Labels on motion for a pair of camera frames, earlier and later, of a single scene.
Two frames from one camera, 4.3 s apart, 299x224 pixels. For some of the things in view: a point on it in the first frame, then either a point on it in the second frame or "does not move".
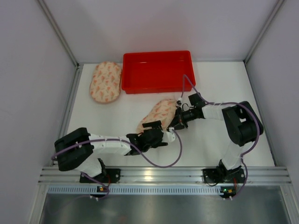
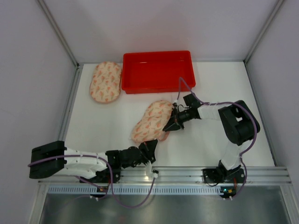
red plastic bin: [157, 72] does not move
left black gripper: [158, 134] to [145, 152]
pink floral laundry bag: [105, 82] does not move
